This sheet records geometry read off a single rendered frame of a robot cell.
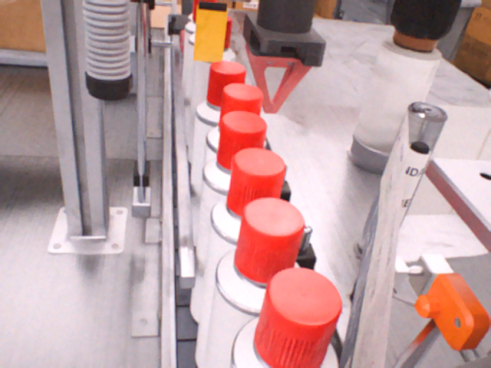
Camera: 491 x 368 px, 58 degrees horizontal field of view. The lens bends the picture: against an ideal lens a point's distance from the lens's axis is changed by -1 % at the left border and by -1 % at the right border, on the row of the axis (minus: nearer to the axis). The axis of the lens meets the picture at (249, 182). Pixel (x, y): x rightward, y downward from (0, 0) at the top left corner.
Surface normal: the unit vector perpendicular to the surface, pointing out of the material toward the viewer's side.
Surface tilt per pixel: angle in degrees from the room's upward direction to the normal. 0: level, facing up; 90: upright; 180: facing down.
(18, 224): 0
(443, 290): 90
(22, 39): 90
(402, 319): 0
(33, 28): 90
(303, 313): 2
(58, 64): 90
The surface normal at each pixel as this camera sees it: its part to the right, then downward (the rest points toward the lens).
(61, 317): 0.14, -0.82
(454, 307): -0.98, -0.03
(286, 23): -0.05, 0.56
